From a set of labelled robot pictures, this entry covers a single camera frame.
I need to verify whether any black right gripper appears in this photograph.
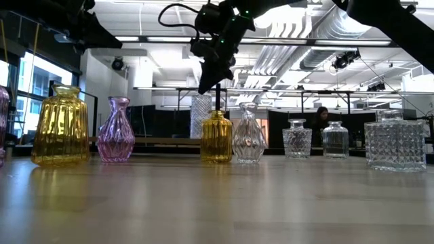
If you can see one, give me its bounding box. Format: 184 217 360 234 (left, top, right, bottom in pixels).
198 30 240 95

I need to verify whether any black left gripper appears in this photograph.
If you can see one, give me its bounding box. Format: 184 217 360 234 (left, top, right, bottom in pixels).
57 16 123 54

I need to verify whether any tall clear textured vase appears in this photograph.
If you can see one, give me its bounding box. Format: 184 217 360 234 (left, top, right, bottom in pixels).
189 94 213 140

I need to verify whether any small amber ribbed vase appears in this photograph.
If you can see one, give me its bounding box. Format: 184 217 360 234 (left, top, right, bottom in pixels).
200 109 234 163

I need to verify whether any clear faceted vase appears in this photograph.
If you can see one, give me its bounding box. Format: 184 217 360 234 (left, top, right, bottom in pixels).
231 101 269 165

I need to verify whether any pink fluted vase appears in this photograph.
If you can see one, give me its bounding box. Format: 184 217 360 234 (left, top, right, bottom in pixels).
96 96 136 164

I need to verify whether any clear textured jar vase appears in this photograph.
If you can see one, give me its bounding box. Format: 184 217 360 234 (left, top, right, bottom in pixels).
281 118 313 160

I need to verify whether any long ceiling light bar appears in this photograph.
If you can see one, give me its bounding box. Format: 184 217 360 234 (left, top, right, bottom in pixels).
113 33 403 48

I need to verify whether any black room divider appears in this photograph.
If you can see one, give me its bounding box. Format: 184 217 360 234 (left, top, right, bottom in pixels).
267 108 377 150

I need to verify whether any large amber ribbed vase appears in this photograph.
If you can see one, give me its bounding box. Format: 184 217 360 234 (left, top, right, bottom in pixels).
31 83 91 167

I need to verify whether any person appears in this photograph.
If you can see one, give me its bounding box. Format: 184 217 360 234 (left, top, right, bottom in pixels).
310 106 332 148

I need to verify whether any clear ribbed jar vase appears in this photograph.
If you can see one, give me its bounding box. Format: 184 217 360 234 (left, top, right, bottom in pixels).
321 121 350 159

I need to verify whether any clear square diamond-cut vase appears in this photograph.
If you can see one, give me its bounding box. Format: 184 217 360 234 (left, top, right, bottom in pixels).
363 108 427 173

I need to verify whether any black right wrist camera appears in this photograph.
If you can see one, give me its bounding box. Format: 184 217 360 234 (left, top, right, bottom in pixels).
189 36 205 58

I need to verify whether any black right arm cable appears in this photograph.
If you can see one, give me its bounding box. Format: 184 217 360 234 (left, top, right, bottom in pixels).
157 2 201 43

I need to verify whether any yellow cable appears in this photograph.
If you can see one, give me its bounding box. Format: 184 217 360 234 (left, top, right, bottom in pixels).
18 22 41 145

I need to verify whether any wooden shelf black frame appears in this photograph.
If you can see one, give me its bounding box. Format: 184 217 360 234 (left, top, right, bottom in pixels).
48 80 222 147

